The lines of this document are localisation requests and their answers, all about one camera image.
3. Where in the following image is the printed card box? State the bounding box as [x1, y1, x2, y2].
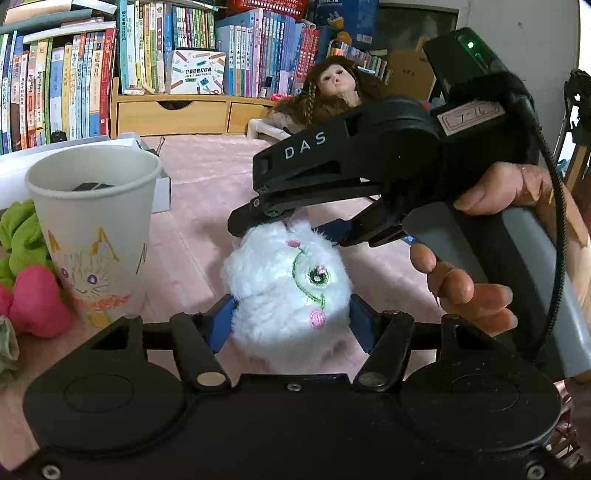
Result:
[166, 48, 227, 95]

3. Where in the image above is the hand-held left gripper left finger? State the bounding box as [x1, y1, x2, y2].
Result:
[85, 295, 237, 392]

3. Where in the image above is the white fluffy plush toy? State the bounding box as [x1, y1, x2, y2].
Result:
[222, 219, 354, 374]

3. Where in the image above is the pink plush toy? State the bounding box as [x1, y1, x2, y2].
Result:
[0, 265, 74, 337]

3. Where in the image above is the person's right hand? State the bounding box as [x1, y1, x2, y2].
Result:
[410, 161, 555, 336]

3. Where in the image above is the white cardboard box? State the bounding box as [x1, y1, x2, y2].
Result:
[0, 132, 171, 214]

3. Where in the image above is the pink tablecloth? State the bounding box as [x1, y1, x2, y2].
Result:
[0, 133, 444, 460]

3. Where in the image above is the pale green cloth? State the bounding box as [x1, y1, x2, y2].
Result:
[0, 315, 20, 391]

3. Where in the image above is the black braided cable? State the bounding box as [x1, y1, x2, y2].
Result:
[503, 74, 572, 366]

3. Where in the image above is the row of small paperback books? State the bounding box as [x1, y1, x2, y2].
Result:
[115, 0, 393, 99]

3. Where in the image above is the brown cardboard box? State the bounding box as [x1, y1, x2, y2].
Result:
[385, 37, 438, 101]

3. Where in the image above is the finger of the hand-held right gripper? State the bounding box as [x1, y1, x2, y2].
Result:
[318, 198, 415, 248]
[228, 182, 387, 237]

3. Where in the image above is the green scrunchie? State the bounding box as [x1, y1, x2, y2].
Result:
[0, 199, 55, 289]

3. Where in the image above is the paper cup with cat drawing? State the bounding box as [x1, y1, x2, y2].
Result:
[24, 147, 163, 328]

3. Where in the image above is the wooden drawer unit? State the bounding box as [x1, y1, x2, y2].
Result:
[110, 76, 289, 138]

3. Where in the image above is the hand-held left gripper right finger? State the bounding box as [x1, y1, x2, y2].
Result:
[348, 295, 502, 393]

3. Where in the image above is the blue printed box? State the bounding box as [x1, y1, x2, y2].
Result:
[316, 0, 380, 45]

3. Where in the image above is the red plastic basket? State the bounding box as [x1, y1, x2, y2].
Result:
[226, 0, 311, 20]

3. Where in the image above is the black metal stand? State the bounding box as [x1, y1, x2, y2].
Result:
[562, 69, 591, 139]

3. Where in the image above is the dark framed panel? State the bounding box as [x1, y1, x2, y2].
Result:
[379, 4, 460, 52]

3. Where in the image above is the brown-haired doll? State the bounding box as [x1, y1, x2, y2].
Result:
[268, 58, 391, 132]

